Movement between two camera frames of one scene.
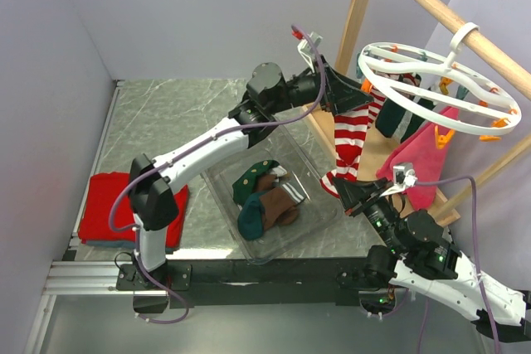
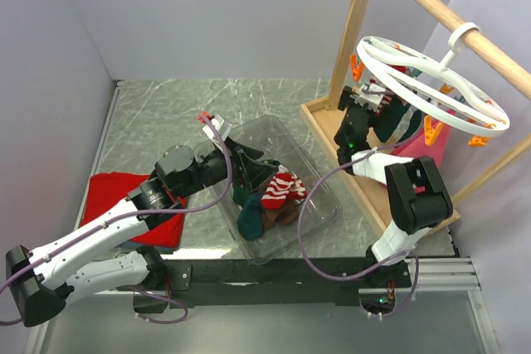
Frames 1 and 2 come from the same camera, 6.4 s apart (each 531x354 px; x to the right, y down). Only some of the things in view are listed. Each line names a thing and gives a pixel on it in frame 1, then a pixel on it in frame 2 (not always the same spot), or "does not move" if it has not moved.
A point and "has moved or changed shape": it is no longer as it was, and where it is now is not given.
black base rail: x=270 y=282 does not move
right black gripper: x=353 y=194 to x=346 y=101
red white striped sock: x=350 y=131 has moved or changed shape
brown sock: x=280 y=205 does not move
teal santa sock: x=250 y=220 does not move
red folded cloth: x=102 y=191 does not move
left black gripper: x=339 y=94 to x=252 y=172
